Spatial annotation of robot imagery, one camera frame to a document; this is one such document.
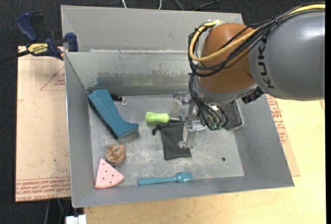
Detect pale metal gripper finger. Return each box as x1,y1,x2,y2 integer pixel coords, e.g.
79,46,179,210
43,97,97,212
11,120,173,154
177,128,187,149
186,130,195,149

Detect black cloth pouch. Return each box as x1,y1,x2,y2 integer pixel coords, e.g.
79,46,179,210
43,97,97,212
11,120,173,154
152,122,193,161

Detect black cylinder on white bracket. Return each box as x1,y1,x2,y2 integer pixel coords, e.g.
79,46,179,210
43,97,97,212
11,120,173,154
241,85,265,104

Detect lime green handled screwdriver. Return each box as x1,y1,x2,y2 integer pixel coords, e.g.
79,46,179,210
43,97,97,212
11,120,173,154
144,111,185,127

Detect teal boot-shaped block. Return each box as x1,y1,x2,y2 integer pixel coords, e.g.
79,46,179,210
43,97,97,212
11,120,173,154
87,88,140,140

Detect brown cardboard board red print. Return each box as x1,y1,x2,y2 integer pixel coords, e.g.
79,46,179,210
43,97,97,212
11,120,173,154
15,45,301,203

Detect pink watermelon slice toy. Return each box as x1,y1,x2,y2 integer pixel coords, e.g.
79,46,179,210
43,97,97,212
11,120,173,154
94,157,125,189

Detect black cord with metal hook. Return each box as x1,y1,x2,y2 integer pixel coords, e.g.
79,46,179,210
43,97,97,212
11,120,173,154
110,94,128,106

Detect teal plastic spoon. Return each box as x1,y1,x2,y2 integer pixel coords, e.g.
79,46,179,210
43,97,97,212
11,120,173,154
137,171,194,186

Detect grey metal bin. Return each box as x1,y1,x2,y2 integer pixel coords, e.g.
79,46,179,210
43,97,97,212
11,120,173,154
61,5,295,208

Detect brown lumpy toy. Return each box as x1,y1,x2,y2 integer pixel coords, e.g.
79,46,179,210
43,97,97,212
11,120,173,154
104,144,127,165

